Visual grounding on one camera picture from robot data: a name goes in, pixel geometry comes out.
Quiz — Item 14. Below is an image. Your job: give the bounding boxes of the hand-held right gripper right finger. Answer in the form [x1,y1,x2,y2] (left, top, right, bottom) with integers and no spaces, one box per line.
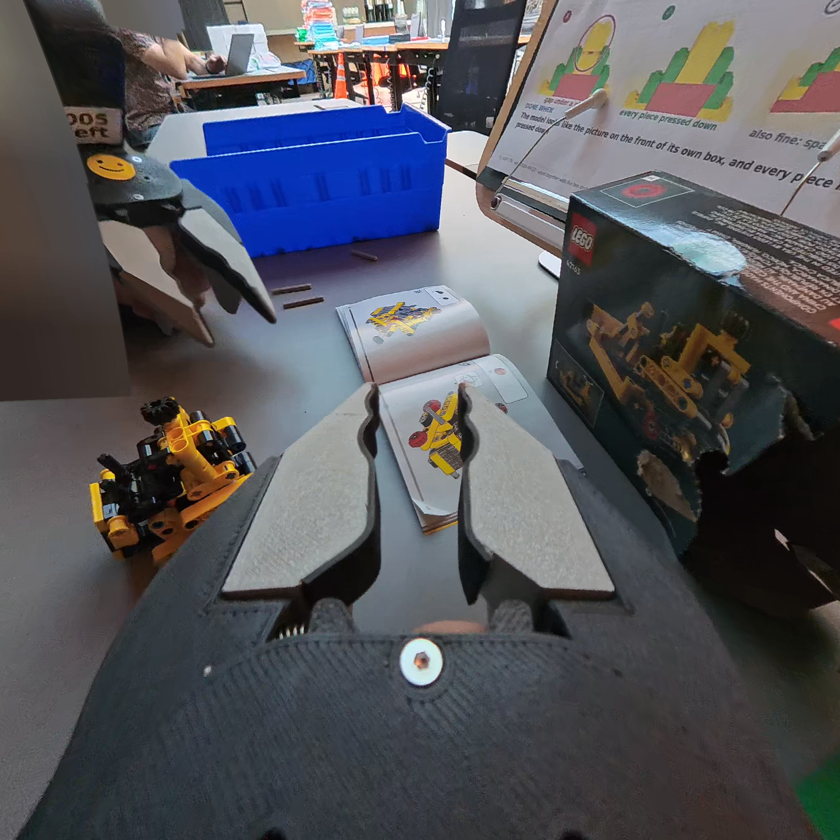
[457,384,618,607]

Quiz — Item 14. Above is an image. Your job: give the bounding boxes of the dark lego set box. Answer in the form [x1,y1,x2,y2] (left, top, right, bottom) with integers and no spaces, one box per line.
[546,171,840,621]

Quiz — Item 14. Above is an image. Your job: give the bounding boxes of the yellow black lego model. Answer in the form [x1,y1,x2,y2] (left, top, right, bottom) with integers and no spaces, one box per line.
[89,396,258,563]

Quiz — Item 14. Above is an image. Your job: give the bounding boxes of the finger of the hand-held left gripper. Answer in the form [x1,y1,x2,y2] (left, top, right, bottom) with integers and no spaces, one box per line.
[176,196,278,324]
[105,222,217,349]

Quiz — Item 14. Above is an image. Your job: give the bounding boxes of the green plastic box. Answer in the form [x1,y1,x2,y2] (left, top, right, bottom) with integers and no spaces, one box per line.
[791,764,840,840]

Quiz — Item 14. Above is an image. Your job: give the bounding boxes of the stack of colourful bins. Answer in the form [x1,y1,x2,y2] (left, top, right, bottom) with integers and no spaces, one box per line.
[298,0,343,48]

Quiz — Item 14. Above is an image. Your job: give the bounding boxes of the wire page holder arm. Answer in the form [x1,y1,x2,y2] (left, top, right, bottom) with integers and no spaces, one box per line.
[491,87,609,210]
[780,128,840,217]

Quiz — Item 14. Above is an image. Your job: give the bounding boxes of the grey laptop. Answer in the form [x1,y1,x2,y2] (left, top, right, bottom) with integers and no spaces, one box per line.
[205,26,257,78]

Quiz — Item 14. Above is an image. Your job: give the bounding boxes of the background wooden desk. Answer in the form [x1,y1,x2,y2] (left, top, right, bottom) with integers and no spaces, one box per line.
[178,64,308,111]

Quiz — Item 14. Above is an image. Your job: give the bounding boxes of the instruction sheet stand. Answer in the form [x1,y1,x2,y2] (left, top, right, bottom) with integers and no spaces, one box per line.
[475,0,573,280]

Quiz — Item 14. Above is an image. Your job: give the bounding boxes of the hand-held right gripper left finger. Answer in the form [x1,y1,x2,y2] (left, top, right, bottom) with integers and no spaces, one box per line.
[220,382,383,606]

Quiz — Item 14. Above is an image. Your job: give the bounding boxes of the blue plastic bin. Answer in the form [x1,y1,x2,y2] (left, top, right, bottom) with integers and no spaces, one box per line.
[168,103,452,259]

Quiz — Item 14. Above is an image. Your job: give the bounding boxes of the black office chair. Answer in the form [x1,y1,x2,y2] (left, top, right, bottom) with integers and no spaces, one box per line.
[435,0,528,137]

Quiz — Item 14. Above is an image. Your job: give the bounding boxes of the lego instruction booklet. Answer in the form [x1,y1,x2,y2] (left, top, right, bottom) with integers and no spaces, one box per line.
[335,285,584,534]

